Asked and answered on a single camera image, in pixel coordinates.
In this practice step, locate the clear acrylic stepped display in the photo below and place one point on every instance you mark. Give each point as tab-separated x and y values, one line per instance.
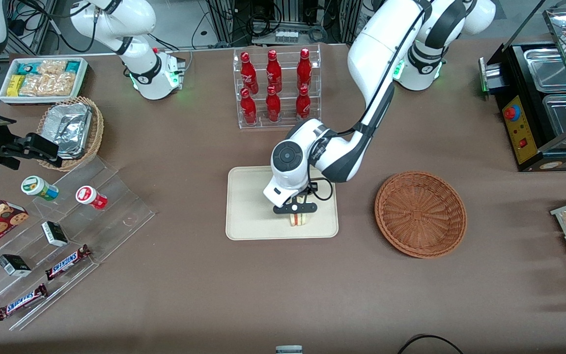
116	206

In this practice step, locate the teal snack packet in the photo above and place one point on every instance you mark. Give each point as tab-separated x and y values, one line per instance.
26	68
72	66

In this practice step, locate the aluminium foil container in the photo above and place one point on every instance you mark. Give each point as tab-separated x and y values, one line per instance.
69	128

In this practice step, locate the red lidded snack cup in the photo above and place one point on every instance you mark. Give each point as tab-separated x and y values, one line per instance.
89	196

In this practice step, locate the black glass food warmer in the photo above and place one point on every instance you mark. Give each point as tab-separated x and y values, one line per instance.
523	132

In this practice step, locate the round brown wicker basket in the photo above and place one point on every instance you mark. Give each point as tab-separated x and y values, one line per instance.
420	214

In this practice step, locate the green lidded snack cup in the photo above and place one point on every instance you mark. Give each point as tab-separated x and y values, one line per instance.
37	187

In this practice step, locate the yellow snack packet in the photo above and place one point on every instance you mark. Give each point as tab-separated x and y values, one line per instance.
14	85

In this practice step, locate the small black carton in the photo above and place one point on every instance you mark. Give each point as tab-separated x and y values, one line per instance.
54	234
14	265

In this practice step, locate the triangular sandwich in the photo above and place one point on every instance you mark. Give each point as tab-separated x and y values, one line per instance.
299	219

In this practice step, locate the clear acrylic bottle rack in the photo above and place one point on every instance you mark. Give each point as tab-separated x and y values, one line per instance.
285	118

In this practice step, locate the snickers chocolate bar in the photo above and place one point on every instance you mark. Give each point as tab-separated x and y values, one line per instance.
67	262
21	302

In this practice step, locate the white power strip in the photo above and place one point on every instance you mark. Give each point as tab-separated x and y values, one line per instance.
286	36

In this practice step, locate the red cola bottle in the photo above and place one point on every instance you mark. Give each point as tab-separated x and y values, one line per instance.
248	109
273	107
248	73
304	71
303	106
273	73

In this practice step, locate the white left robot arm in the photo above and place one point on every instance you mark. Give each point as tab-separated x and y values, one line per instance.
376	44

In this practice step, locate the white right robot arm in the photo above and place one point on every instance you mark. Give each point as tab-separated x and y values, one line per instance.
140	73

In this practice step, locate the clear bag of crackers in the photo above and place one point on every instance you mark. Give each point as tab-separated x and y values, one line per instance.
52	66
47	84

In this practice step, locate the white rectangular snack bin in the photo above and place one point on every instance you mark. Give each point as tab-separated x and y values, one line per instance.
3	96

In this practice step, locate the grey device with label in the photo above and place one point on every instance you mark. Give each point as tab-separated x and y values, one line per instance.
289	350

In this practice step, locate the beige plastic serving tray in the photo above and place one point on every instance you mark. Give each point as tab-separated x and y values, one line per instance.
248	216

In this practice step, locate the light wicker basket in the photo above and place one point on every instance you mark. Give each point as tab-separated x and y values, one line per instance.
97	132

